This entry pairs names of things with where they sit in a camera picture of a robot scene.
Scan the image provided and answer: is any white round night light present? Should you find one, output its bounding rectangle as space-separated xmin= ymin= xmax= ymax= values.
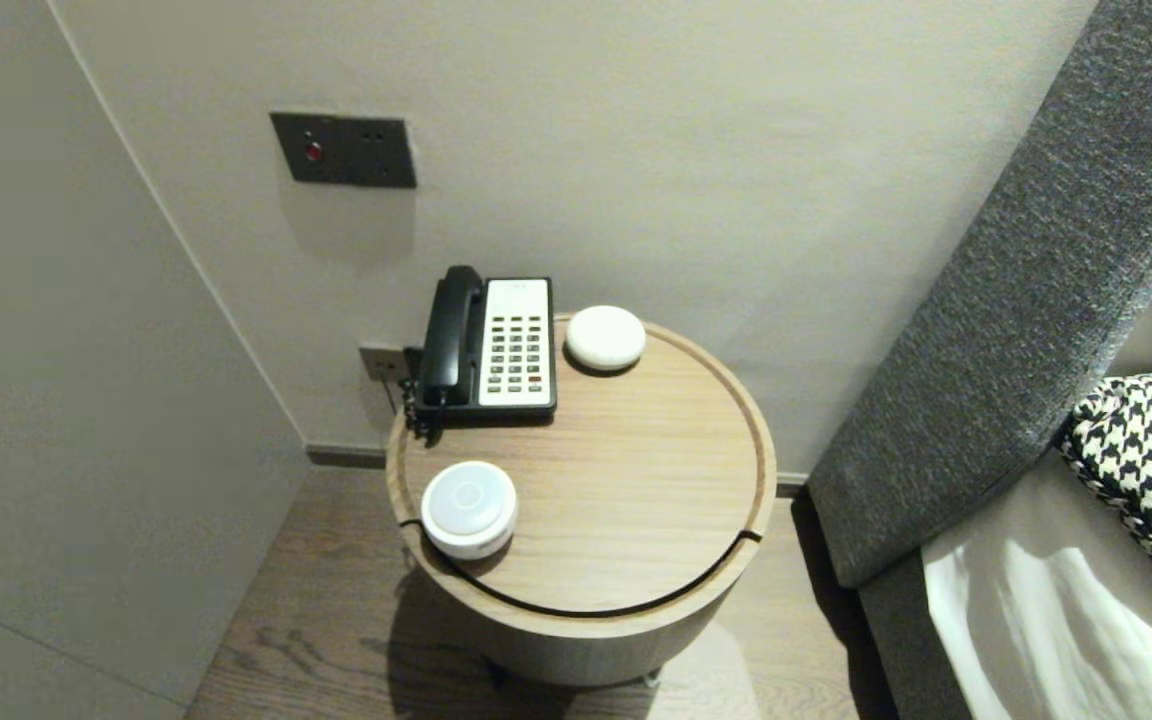
xmin=420 ymin=461 xmax=519 ymax=561

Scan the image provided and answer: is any curved wooden table drawer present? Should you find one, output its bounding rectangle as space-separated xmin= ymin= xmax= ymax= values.
xmin=398 ymin=518 xmax=769 ymax=688

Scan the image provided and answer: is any white pebble-shaped device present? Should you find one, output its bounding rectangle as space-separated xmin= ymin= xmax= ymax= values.
xmin=564 ymin=305 xmax=647 ymax=375

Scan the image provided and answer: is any black white desk telephone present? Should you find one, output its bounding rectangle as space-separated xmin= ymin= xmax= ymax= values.
xmin=414 ymin=279 xmax=557 ymax=421

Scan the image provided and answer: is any round wooden side table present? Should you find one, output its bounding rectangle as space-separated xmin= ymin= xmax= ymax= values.
xmin=386 ymin=314 xmax=779 ymax=615

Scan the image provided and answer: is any black telephone handset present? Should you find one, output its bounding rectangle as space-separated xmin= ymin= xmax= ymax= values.
xmin=419 ymin=265 xmax=485 ymax=407

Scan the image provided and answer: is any grey fabric bed base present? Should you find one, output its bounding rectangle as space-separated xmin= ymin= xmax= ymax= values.
xmin=856 ymin=560 xmax=982 ymax=720

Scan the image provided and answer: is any grey fabric headboard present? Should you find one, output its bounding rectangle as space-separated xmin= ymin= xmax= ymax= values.
xmin=809 ymin=0 xmax=1152 ymax=589

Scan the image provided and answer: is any white bed sheet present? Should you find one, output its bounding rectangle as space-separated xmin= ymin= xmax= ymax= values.
xmin=921 ymin=450 xmax=1152 ymax=720

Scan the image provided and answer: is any black coiled phone cord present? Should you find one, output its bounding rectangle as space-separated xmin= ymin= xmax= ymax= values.
xmin=398 ymin=378 xmax=445 ymax=443

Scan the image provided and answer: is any beige wall socket plate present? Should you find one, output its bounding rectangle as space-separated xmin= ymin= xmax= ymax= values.
xmin=358 ymin=343 xmax=407 ymax=383

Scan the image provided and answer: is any dark wall switch panel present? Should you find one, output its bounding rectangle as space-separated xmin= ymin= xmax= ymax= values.
xmin=270 ymin=112 xmax=418 ymax=190

